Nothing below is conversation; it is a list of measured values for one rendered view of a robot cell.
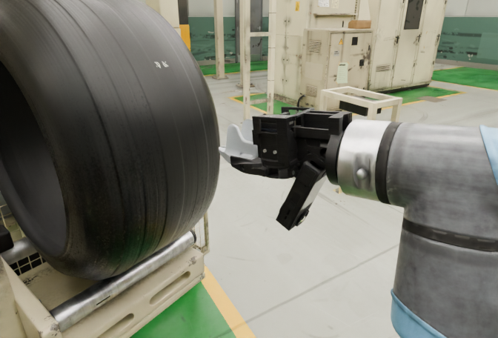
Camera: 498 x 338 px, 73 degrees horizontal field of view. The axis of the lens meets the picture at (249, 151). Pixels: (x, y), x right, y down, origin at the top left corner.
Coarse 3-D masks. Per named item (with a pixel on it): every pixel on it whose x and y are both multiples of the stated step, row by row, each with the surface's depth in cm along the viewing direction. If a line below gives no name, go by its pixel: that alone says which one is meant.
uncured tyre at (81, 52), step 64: (0, 0) 52; (64, 0) 53; (128, 0) 62; (0, 64) 76; (64, 64) 46; (128, 64) 51; (192, 64) 60; (0, 128) 82; (64, 128) 46; (128, 128) 49; (192, 128) 58; (64, 192) 50; (128, 192) 50; (192, 192) 61; (64, 256) 60; (128, 256) 58
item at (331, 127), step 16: (288, 112) 46; (304, 112) 42; (320, 112) 42; (336, 112) 41; (256, 128) 43; (272, 128) 43; (288, 128) 41; (304, 128) 40; (320, 128) 39; (336, 128) 38; (256, 144) 44; (272, 144) 42; (288, 144) 41; (304, 144) 41; (320, 144) 40; (336, 144) 37; (272, 160) 43; (288, 160) 41; (304, 160) 42; (320, 160) 40; (336, 160) 37; (272, 176) 43; (288, 176) 42; (336, 176) 38
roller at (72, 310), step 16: (176, 240) 81; (192, 240) 83; (160, 256) 76; (128, 272) 71; (144, 272) 73; (96, 288) 66; (112, 288) 68; (64, 304) 63; (80, 304) 63; (96, 304) 65; (64, 320) 61
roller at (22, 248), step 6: (18, 240) 81; (24, 240) 80; (18, 246) 79; (24, 246) 80; (30, 246) 80; (6, 252) 77; (12, 252) 78; (18, 252) 78; (24, 252) 79; (30, 252) 81; (6, 258) 77; (12, 258) 77; (18, 258) 79
